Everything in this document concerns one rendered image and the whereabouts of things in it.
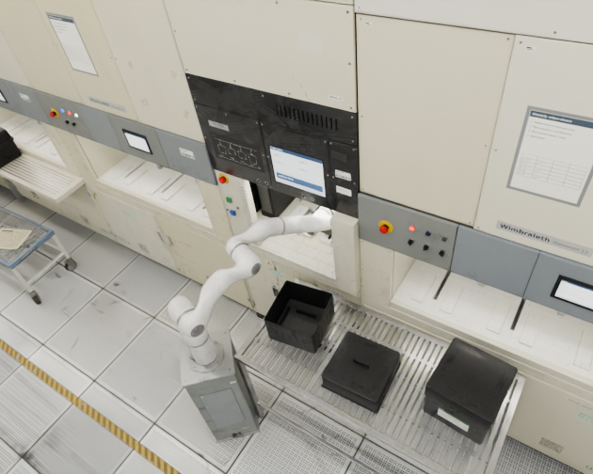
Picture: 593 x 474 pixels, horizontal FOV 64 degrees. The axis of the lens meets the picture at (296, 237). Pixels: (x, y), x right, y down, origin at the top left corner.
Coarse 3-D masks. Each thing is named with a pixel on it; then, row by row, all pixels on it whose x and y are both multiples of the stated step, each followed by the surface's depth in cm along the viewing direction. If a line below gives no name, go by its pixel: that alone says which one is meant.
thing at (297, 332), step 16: (288, 288) 263; (304, 288) 256; (272, 304) 249; (288, 304) 268; (304, 304) 266; (320, 304) 261; (272, 320) 253; (288, 320) 260; (304, 320) 259; (320, 320) 238; (272, 336) 251; (288, 336) 243; (304, 336) 236; (320, 336) 245
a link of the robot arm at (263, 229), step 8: (256, 224) 221; (264, 224) 221; (272, 224) 223; (280, 224) 227; (248, 232) 221; (256, 232) 220; (264, 232) 221; (272, 232) 224; (280, 232) 228; (232, 240) 227; (240, 240) 226; (248, 240) 223; (256, 240) 222; (232, 248) 226
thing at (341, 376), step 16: (352, 336) 238; (336, 352) 233; (352, 352) 232; (368, 352) 231; (384, 352) 230; (336, 368) 227; (352, 368) 226; (368, 368) 225; (384, 368) 224; (336, 384) 222; (352, 384) 221; (368, 384) 220; (384, 384) 219; (352, 400) 225; (368, 400) 215
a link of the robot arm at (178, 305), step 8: (176, 296) 228; (184, 296) 229; (168, 304) 226; (176, 304) 224; (184, 304) 223; (192, 304) 226; (168, 312) 226; (176, 312) 221; (176, 320) 221; (184, 336) 231; (200, 336) 231; (208, 336) 237; (192, 344) 232; (200, 344) 233
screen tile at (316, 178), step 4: (300, 160) 213; (300, 164) 215; (304, 164) 213; (308, 164) 212; (312, 164) 211; (308, 168) 214; (312, 168) 213; (320, 168) 210; (300, 172) 219; (304, 172) 217; (316, 172) 213; (320, 172) 211; (300, 176) 221; (304, 176) 219; (308, 176) 218; (312, 176) 216; (316, 176) 214; (320, 176) 213; (308, 180) 219; (312, 180) 218; (316, 180) 216; (320, 180) 215
